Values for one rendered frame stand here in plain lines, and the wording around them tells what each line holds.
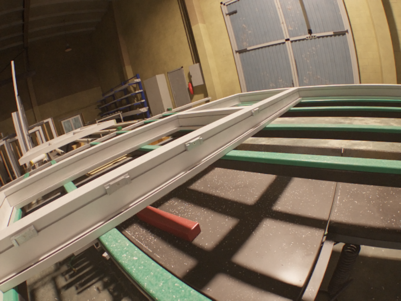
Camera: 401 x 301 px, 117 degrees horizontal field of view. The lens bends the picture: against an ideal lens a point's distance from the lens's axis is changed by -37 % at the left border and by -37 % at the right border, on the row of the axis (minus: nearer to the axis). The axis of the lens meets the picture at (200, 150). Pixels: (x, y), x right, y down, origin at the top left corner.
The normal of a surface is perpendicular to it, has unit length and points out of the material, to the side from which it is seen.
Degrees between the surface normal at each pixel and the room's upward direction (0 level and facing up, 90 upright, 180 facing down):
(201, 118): 90
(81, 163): 90
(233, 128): 90
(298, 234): 0
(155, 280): 0
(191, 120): 90
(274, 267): 0
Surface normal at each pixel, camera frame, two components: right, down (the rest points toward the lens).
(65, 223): 0.71, 0.06
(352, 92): -0.66, 0.38
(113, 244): -0.22, -0.92
